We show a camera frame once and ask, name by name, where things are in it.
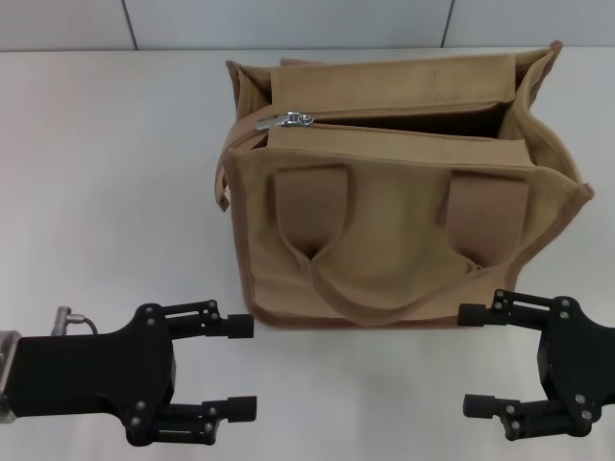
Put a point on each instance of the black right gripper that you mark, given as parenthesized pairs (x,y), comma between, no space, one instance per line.
(586,365)

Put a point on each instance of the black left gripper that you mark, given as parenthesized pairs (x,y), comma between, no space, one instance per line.
(91,372)

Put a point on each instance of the khaki canvas food bag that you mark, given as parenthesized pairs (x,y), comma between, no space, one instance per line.
(384,230)

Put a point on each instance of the silver metal zipper pull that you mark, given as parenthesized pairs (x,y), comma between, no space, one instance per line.
(288,120)

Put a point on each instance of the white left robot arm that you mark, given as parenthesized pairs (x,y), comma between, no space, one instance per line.
(7,374)

